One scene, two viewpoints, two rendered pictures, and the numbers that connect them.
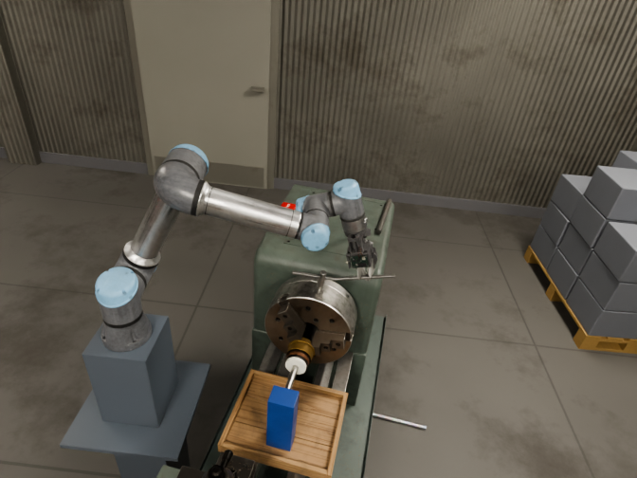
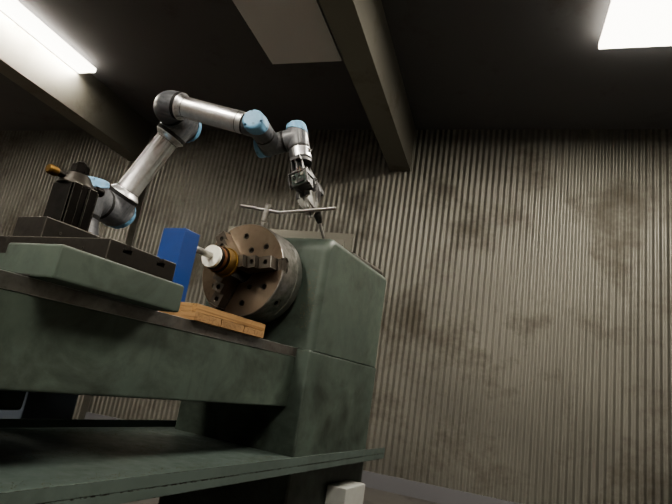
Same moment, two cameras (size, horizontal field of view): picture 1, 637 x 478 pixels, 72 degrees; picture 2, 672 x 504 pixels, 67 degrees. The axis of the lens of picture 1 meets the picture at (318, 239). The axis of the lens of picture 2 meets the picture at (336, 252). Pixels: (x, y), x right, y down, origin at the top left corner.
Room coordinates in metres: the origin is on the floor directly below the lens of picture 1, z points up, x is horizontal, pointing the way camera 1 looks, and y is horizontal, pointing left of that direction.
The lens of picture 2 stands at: (-0.38, -0.77, 0.77)
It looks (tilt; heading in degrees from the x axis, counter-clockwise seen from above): 14 degrees up; 18
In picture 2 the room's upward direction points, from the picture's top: 9 degrees clockwise
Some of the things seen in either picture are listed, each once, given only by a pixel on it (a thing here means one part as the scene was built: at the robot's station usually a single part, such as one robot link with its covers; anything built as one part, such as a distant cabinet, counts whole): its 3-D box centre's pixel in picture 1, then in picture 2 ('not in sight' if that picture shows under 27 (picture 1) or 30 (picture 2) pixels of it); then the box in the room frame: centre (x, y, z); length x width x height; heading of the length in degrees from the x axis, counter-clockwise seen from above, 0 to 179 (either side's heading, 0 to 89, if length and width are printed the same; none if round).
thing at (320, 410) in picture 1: (286, 420); (181, 316); (0.86, 0.04, 0.88); 0.36 x 0.30 x 0.04; 81
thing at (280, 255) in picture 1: (327, 261); (301, 303); (1.53, -0.05, 1.06); 0.59 x 0.48 x 0.39; 171
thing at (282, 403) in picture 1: (282, 418); (172, 270); (0.79, 0.05, 1.00); 0.08 x 0.06 x 0.23; 81
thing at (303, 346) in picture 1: (300, 353); (222, 261); (0.98, 0.02, 1.08); 0.09 x 0.09 x 0.09; 81
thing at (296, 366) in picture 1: (291, 379); (199, 250); (0.87, 0.04, 1.08); 0.13 x 0.07 x 0.07; 171
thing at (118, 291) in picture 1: (119, 293); (89, 195); (0.98, 0.59, 1.27); 0.13 x 0.12 x 0.14; 3
